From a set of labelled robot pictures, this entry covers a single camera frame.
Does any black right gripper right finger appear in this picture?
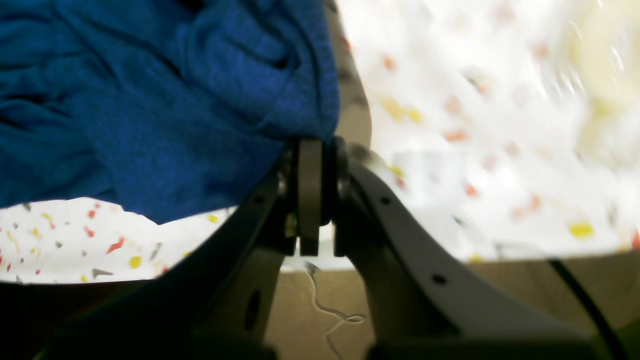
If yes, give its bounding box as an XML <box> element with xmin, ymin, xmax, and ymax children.
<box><xmin>329</xmin><ymin>140</ymin><xmax>598</xmax><ymax>360</ymax></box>

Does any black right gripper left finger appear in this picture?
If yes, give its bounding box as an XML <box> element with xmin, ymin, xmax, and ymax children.
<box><xmin>35</xmin><ymin>139</ymin><xmax>325</xmax><ymax>360</ymax></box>

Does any dark blue t-shirt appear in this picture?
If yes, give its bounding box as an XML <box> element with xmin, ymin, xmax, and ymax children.
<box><xmin>0</xmin><ymin>0</ymin><xmax>339</xmax><ymax>224</ymax></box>

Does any terrazzo patterned table cloth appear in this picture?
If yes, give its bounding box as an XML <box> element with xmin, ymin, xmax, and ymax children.
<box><xmin>1</xmin><ymin>0</ymin><xmax>639</xmax><ymax>284</ymax></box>

